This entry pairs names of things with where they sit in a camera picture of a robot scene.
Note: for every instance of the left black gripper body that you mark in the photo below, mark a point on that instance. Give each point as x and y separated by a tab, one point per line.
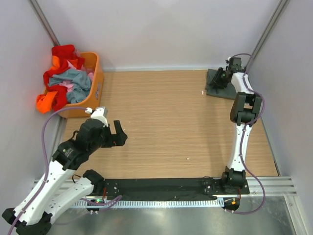
105	140

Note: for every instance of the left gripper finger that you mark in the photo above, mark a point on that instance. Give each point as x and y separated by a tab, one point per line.
118	127
119	139

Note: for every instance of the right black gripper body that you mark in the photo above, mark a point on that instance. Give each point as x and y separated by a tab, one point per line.
219	80

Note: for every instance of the dark grey t shirt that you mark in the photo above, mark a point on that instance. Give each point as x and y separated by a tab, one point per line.
226	93

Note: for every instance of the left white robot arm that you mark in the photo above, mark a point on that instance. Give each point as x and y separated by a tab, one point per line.
41	208

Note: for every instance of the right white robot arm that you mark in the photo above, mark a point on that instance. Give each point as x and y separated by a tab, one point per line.
245	111

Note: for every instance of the blue grey t shirt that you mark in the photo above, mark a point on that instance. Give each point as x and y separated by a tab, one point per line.
71	98

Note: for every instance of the pink t shirt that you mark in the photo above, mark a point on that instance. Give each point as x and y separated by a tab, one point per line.
78	80

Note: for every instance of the orange t shirt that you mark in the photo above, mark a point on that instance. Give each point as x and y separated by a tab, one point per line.
46	101

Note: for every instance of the orange plastic basket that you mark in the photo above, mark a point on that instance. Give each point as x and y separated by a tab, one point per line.
93	99

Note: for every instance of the red t shirt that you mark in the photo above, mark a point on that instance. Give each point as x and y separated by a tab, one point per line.
64	53

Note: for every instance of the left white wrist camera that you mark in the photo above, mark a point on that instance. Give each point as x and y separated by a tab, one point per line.
99	113

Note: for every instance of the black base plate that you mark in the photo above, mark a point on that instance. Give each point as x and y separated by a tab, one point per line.
171	189

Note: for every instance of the slotted cable duct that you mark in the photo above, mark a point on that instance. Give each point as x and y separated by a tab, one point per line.
152	204

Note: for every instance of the aluminium rail frame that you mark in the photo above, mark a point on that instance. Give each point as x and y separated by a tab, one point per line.
269	186

